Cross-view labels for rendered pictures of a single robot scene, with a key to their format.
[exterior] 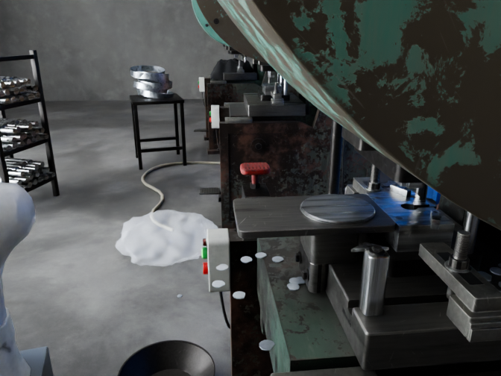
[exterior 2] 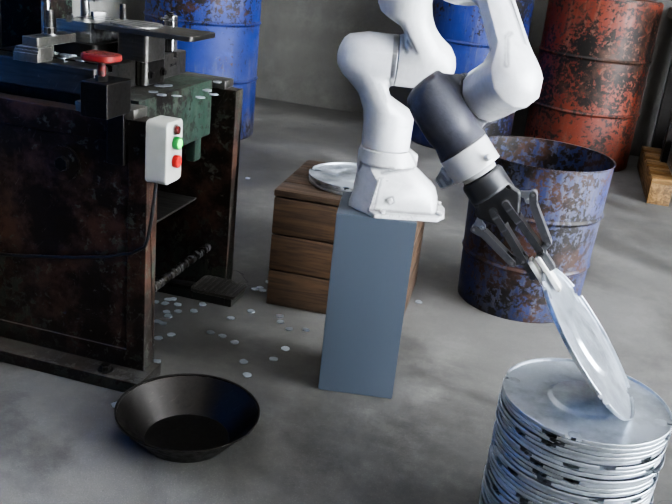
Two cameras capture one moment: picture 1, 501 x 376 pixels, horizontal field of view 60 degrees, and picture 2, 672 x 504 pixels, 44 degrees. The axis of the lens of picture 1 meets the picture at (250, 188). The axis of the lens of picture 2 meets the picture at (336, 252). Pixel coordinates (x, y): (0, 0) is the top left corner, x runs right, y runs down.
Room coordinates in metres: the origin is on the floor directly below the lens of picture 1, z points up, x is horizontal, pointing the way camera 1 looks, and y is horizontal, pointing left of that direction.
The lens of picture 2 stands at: (2.38, 1.02, 1.01)
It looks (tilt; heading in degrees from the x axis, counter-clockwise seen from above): 21 degrees down; 200
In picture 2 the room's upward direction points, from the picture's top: 6 degrees clockwise
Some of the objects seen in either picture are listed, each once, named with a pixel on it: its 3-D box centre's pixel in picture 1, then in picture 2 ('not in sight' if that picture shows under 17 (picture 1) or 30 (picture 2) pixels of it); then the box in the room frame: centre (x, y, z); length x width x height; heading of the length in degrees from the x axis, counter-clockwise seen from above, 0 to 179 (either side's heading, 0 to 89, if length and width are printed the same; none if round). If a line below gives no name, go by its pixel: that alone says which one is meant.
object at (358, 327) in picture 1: (402, 260); (89, 63); (0.69, -0.27, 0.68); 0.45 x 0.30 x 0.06; 6
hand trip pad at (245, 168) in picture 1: (255, 180); (101, 71); (1.00, -0.01, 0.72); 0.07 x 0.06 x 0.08; 96
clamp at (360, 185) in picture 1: (372, 186); (47, 33); (0.86, -0.26, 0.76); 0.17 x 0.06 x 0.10; 6
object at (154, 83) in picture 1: (156, 115); not in sight; (3.62, 0.78, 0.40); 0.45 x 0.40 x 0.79; 18
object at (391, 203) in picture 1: (405, 218); (91, 28); (0.69, -0.27, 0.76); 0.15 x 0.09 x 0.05; 6
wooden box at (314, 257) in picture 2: not in sight; (351, 238); (0.14, 0.26, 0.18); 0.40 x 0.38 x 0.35; 99
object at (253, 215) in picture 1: (307, 244); (154, 54); (0.67, -0.10, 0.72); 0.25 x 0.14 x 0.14; 96
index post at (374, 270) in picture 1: (373, 279); (170, 31); (0.50, -0.16, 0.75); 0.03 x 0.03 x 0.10; 6
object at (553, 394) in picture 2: not in sight; (585, 399); (1.02, 1.02, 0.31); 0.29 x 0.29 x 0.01
